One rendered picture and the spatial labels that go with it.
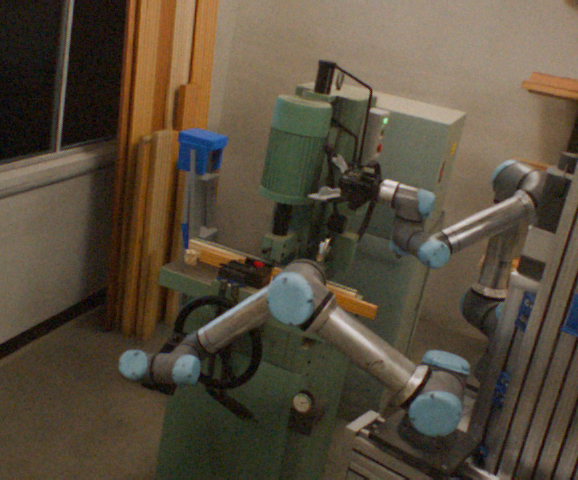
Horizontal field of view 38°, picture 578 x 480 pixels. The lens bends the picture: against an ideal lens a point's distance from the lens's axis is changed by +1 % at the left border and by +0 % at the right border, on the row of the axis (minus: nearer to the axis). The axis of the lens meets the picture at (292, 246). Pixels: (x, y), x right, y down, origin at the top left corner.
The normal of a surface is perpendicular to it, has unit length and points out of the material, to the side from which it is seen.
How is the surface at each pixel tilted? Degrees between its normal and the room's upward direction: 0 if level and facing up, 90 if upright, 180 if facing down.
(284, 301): 87
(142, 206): 87
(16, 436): 1
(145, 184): 87
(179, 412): 90
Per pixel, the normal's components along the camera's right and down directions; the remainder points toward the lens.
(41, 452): 0.18, -0.93
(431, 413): -0.14, 0.35
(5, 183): 0.92, 0.28
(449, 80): -0.34, 0.25
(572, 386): -0.57, 0.17
